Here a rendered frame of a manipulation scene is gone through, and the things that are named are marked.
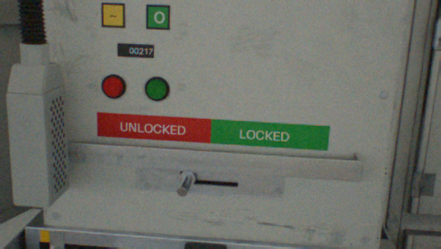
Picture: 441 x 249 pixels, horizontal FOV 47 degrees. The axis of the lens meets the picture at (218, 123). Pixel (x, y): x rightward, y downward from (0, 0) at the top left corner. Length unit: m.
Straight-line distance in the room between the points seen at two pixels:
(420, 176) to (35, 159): 0.76
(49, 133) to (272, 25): 0.31
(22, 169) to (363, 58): 0.45
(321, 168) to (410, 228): 0.53
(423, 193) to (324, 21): 0.55
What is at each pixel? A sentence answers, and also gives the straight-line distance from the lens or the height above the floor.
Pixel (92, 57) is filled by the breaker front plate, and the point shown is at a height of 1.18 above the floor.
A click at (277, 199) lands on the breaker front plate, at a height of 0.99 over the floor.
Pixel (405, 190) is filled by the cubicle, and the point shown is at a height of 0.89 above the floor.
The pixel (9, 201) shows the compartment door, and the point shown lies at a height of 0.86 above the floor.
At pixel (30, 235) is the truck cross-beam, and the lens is 0.81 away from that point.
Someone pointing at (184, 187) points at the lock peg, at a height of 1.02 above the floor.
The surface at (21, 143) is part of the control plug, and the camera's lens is 0.65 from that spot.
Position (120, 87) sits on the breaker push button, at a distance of 0.69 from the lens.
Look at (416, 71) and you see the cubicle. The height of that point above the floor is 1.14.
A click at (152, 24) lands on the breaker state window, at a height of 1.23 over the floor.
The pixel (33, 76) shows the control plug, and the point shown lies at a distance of 0.63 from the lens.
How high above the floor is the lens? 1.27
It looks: 15 degrees down
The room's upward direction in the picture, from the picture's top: 2 degrees clockwise
